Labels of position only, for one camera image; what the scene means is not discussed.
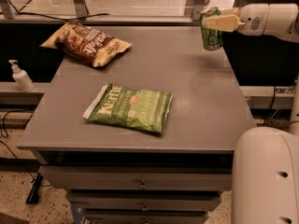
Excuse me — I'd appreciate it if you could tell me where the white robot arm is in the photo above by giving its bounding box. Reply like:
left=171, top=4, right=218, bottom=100
left=200, top=4, right=299, bottom=224

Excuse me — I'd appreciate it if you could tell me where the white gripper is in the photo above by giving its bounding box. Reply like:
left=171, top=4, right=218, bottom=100
left=202, top=4, right=269, bottom=35

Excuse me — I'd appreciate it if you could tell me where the green soda can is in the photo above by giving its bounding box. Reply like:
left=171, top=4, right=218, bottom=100
left=199, top=7, right=223, bottom=51

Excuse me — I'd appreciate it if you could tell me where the grey drawer cabinet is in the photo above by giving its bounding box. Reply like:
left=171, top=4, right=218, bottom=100
left=20, top=27, right=254, bottom=224

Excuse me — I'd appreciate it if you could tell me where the black floor cable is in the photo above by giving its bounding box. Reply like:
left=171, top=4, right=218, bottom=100
left=0, top=109, right=52, bottom=188

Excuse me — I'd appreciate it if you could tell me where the black cable on ledge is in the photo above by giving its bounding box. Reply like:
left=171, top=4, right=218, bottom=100
left=0, top=0, right=110, bottom=21

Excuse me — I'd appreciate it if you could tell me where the brown sea salt chips bag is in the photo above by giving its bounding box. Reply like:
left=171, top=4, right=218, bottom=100
left=41, top=21, right=132, bottom=67

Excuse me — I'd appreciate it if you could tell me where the top drawer metal knob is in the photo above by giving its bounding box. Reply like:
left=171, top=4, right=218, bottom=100
left=137, top=180, right=148, bottom=190

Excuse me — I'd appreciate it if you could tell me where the green Kettle chips bag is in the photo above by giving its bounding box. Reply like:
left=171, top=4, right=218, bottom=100
left=83, top=84, right=173, bottom=133

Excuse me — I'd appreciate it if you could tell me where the black stand foot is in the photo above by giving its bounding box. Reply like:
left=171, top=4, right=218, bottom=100
left=26, top=174, right=43, bottom=204

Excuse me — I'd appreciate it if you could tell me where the drawer metal knob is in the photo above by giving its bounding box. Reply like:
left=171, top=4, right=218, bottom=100
left=137, top=180, right=148, bottom=190
left=141, top=203, right=149, bottom=212

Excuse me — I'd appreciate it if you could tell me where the white pump lotion bottle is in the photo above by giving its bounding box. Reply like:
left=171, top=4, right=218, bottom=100
left=8, top=60, right=34, bottom=91

